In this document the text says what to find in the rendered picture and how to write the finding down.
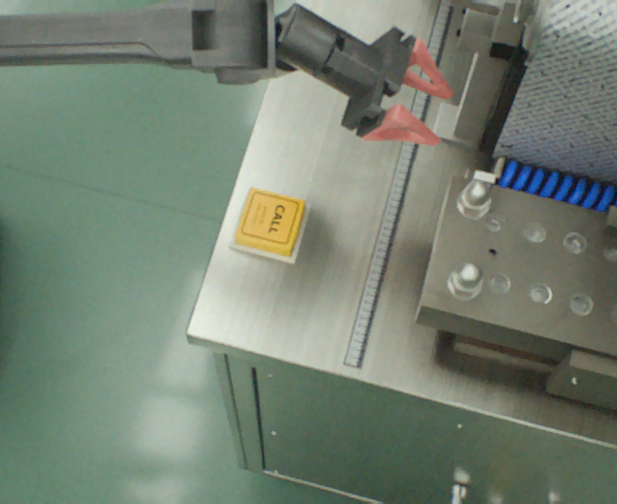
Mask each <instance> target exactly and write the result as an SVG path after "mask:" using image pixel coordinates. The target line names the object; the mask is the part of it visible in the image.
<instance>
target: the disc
mask: <svg viewBox="0 0 617 504"><path fill-rule="evenodd" d="M552 2H553V0H546V1H545V4H544V8H543V11H542V14H541V17H540V20H539V23H538V26H537V29H536V32H535V35H534V37H533V40H532V42H531V44H530V46H529V48H524V54H523V64H524V66H528V65H530V63H531V62H532V60H533V58H534V55H535V53H536V50H537V48H538V45H539V42H540V40H541V37H542V34H543V31H544V28H545V25H546V22H547V18H548V15H549V12H550V9H551V5H552Z"/></svg>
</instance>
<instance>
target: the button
mask: <svg viewBox="0 0 617 504"><path fill-rule="evenodd" d="M304 211H305V200H302V199H298V198H294V197H290V196H286V195H282V194H278V193H274V192H270V191H266V190H262V189H258V188H254V187H251V188H250V191H249V194H248V197H247V200H246V203H245V206H244V209H243V212H242V215H241V218H240V221H239V225H238V228H237V231H236V234H235V239H236V243H237V244H240V245H243V246H247V247H251V248H255V249H259V250H263V251H267V252H271V253H275V254H278V255H282V256H286V257H290V256H291V255H292V252H293V248H294V245H295V242H296V238H297V235H298V232H299V228H300V225H301V221H302V218H303V215H304Z"/></svg>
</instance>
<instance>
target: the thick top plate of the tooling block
mask: <svg viewBox="0 0 617 504"><path fill-rule="evenodd" d="M471 182H472V179H468V178H464V177H460V176H455V175H452V177H451V180H450V183H449V186H448V189H447V192H446V195H445V198H444V202H443V207H442V211H441V215H440V219H439V223H438V227H437V231H436V235H435V240H434V244H433V248H432V252H431V256H430V260H429V264H428V269H427V273H426V277H425V281H424V285H423V289H422V293H421V298H420V302H419V306H418V310H417V314H416V318H415V323H418V324H422V325H426V326H429V327H433V328H437V329H441V330H445V331H449V332H453V333H456V334H460V335H464V336H468V337H472V338H476V339H479V340H483V341H487V342H491V343H495V344H499V345H503V346H506V347H510V348H514V349H518V350H522V351H526V352H530V353H533V354H537V355H541V356H545V357H549V358H553V359H557V360H560V361H562V360H563V359H564V357H565V356H566V355H567V354H568V353H569V352H570V350H571V349H572V348H575V349H578V350H582V351H586V352H590V353H594V354H598V355H602V356H606V357H609V358H613V359H617V235H616V234H612V233H608V232H604V231H602V230H603V224H604V218H605V212H601V211H597V210H593V209H589V208H585V207H581V206H577V205H573V204H569V203H565V202H561V201H557V200H553V199H549V198H545V197H541V196H536V195H532V194H528V193H524V192H520V191H516V190H512V189H508V188H504V187H500V186H496V185H493V186H492V189H491V191H490V197H491V199H492V200H491V203H490V209H489V211H488V213H487V214H486V215H485V216H484V217H483V218H480V219H468V218H466V217H464V216H463V215H462V214H461V213H460V212H459V210H458V208H457V199H458V196H459V195H460V193H461V192H462V191H463V190H464V189H465V188H466V187H467V186H468V185H469V184H470V183H471ZM465 262H474V263H476V264H477V265H478V266H479V267H480V269H481V271H482V278H483V284H482V289H481V291H480V293H479V295H478V296H477V297H476V298H474V299H472V300H468V301H463V300H459V299H457V298H455V297H454V296H453V295H452V294H451V293H450V291H449V289H448V285H447V282H448V278H449V276H450V274H451V273H452V272H453V271H455V270H456V269H457V268H458V267H459V266H460V265H461V264H463V263H465Z"/></svg>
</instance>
